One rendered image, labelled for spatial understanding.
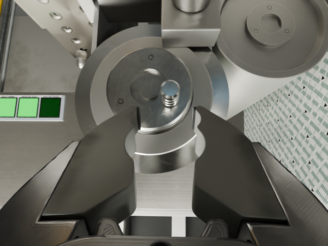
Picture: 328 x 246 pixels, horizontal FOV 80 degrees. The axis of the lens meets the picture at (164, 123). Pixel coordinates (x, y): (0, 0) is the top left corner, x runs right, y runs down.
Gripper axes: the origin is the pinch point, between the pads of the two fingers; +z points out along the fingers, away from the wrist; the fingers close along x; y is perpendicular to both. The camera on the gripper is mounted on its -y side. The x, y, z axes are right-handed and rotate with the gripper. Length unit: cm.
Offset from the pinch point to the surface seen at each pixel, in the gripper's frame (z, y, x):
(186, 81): 4.9, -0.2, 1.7
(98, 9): 12.6, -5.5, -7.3
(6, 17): 72, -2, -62
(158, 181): 23.5, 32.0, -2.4
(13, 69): 166, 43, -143
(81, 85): 6.7, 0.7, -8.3
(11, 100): 36, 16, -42
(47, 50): 178, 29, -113
